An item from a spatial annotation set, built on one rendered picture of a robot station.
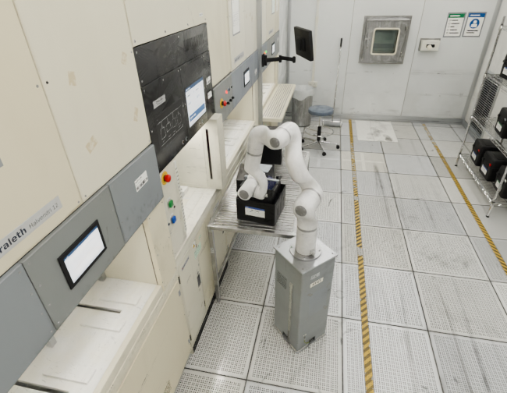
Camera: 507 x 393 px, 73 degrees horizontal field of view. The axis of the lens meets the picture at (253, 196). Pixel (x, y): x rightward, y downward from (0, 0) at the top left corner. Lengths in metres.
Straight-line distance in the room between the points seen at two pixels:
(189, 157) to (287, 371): 1.58
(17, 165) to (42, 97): 0.20
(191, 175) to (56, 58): 1.57
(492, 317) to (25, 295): 2.95
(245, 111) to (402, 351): 2.62
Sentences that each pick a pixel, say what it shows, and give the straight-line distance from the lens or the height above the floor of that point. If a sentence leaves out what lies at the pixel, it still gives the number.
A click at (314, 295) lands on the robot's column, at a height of 0.50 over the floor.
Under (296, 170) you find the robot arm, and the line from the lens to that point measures 1.80.
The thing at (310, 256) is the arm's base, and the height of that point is 0.77.
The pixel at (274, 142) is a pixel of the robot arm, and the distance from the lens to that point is 1.70.
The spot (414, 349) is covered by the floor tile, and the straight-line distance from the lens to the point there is 2.79.
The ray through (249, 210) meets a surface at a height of 0.85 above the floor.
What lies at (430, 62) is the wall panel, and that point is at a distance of 6.44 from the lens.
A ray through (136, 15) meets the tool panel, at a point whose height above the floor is 2.05.
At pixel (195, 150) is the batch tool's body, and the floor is 1.17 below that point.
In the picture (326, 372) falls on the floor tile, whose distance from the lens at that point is 2.54.
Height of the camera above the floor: 2.16
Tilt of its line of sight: 32 degrees down
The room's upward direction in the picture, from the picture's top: 2 degrees counter-clockwise
